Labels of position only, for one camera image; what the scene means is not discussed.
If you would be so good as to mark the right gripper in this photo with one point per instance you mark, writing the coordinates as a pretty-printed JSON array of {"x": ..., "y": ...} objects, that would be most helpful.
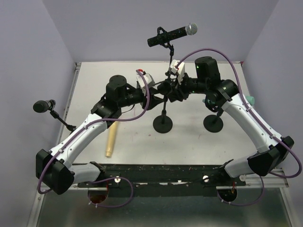
[{"x": 175, "y": 89}]

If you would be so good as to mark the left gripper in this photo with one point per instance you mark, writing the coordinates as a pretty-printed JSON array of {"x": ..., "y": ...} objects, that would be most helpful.
[{"x": 154, "y": 100}]

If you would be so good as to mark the round base microphone stand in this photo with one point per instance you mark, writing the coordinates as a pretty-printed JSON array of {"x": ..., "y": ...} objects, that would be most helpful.
[{"x": 162, "y": 123}]

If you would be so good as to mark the black tripod microphone stand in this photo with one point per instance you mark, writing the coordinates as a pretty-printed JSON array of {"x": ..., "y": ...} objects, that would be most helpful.
[{"x": 170, "y": 52}]

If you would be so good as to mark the gold microphone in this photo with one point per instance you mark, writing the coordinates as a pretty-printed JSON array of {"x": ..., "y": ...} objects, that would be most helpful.
[{"x": 111, "y": 139}]

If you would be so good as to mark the black glitter microphone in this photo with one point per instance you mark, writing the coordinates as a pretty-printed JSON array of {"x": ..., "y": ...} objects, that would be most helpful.
[{"x": 190, "y": 29}]

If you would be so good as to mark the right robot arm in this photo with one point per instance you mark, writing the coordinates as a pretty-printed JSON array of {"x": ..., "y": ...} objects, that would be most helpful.
[{"x": 223, "y": 95}]

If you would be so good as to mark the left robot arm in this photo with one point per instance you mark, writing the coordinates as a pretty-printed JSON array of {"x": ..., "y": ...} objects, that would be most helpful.
[{"x": 55, "y": 167}]

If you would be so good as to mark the right round base stand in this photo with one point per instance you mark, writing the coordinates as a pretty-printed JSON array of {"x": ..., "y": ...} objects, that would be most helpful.
[{"x": 213, "y": 123}]

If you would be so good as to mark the teal microphone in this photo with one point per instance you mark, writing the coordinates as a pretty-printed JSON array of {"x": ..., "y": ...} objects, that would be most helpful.
[{"x": 250, "y": 99}]

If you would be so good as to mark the left edge microphone stand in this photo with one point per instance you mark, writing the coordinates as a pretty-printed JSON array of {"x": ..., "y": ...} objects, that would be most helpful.
[{"x": 55, "y": 115}]

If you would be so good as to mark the small black microphone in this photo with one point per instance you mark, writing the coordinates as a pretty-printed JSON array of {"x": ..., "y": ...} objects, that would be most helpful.
[{"x": 43, "y": 106}]

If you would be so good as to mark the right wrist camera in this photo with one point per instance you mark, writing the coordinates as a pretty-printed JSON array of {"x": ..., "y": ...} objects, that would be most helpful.
[{"x": 177, "y": 69}]

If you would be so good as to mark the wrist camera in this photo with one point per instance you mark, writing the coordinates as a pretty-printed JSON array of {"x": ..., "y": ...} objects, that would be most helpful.
[
  {"x": 145, "y": 81},
  {"x": 177, "y": 69}
]

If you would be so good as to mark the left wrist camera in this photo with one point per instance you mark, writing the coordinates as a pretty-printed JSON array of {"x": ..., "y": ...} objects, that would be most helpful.
[{"x": 145, "y": 81}]

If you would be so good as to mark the black mounting rail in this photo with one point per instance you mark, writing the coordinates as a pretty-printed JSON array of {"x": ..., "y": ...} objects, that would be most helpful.
[{"x": 161, "y": 180}]

